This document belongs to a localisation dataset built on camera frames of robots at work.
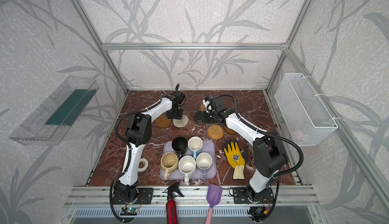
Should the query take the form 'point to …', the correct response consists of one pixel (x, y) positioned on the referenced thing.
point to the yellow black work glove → (235, 160)
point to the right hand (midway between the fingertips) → (200, 113)
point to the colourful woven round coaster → (181, 122)
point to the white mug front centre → (187, 165)
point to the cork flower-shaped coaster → (202, 108)
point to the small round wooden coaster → (163, 121)
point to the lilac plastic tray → (208, 147)
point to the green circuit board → (129, 211)
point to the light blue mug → (195, 145)
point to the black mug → (180, 145)
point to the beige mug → (169, 163)
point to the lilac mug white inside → (204, 162)
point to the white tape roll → (146, 164)
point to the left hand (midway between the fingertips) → (179, 113)
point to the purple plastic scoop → (214, 197)
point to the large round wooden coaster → (229, 131)
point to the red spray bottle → (171, 207)
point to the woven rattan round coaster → (215, 132)
